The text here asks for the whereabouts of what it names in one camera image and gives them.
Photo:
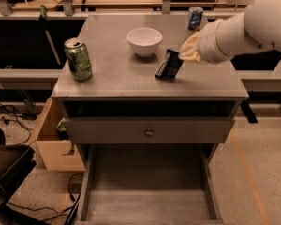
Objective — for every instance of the grey cabinet with counter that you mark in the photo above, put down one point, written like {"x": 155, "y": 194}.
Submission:
{"x": 124, "y": 85}

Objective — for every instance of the black bin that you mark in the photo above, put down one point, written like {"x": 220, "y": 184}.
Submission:
{"x": 16, "y": 162}

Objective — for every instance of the grey upper drawer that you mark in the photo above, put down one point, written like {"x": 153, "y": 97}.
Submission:
{"x": 148, "y": 130}

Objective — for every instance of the green handled tool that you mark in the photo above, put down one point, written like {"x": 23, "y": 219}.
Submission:
{"x": 43, "y": 19}

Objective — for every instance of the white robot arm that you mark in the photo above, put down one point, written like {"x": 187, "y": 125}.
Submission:
{"x": 255, "y": 30}

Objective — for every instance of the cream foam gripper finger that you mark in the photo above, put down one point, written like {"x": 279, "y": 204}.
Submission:
{"x": 189, "y": 50}

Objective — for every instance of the white ceramic bowl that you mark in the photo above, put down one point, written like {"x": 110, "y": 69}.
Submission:
{"x": 144, "y": 42}

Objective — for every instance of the blue silver energy can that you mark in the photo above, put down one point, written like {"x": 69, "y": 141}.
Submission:
{"x": 194, "y": 18}

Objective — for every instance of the open lower drawer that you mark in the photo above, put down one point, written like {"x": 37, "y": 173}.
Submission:
{"x": 147, "y": 185}

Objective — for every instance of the light wooden box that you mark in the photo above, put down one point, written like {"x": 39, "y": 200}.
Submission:
{"x": 57, "y": 154}

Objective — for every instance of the green soda can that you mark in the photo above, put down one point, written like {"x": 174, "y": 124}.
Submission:
{"x": 78, "y": 59}

